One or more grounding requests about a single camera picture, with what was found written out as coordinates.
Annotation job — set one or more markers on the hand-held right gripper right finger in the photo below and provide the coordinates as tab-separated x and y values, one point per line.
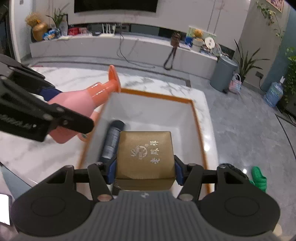
178	172

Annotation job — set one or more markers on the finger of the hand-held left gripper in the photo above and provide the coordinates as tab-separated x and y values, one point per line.
49	93
74	122

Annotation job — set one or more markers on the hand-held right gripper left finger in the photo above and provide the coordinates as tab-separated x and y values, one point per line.
112	170

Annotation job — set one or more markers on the plaid striped box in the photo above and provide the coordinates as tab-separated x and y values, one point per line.
115	187

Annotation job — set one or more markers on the pink bottle with orange pump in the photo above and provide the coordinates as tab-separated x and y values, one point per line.
74	99

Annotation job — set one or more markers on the dark blue bottle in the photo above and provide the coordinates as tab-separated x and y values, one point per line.
112	139

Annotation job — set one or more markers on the gold square box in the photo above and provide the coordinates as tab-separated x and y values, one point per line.
143	150

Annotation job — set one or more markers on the orange box with white inside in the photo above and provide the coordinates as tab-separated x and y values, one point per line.
150	111

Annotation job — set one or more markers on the blue snack packets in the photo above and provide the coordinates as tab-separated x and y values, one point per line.
52	34

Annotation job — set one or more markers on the gold vase with dried plant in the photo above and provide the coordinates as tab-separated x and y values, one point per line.
39	32

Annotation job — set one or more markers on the long white media console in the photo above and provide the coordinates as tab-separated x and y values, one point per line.
92	46

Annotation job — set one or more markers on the red packets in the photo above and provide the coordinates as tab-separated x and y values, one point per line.
77	31

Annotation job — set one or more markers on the green leafy plant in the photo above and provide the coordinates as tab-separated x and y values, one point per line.
57	18

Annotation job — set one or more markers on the green slipper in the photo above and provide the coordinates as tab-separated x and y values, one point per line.
260	178

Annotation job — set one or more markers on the white router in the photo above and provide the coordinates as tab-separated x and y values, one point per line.
107	34

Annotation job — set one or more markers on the pink and white woven bag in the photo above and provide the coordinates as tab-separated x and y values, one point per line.
234	84

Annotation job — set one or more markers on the grey trash bin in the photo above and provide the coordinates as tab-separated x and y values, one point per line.
223	74

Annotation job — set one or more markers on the black television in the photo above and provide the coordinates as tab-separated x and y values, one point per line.
115	5

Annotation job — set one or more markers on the blue water jug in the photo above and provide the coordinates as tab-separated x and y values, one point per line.
274	93

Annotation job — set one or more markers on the long-leaf potted plant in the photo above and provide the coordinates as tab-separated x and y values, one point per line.
246	62

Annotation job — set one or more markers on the white round plate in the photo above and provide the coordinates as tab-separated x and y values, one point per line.
209	42

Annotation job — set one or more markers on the flower picture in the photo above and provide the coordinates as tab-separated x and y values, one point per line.
196	32

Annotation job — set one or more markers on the green ivy plant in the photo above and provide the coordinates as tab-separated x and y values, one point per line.
290	78

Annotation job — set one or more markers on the hanging vine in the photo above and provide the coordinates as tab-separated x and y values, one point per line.
270	14

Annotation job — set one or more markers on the wall socket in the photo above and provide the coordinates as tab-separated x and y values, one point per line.
259	74

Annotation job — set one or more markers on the framed wall picture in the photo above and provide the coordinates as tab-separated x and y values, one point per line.
276	4

